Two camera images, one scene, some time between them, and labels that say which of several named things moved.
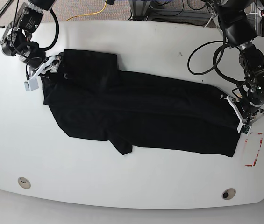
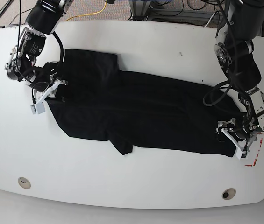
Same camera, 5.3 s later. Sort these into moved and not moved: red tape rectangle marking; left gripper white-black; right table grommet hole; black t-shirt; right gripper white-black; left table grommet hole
Moved: left gripper white-black; right gripper white-black
Not moved: black t-shirt; right table grommet hole; red tape rectangle marking; left table grommet hole
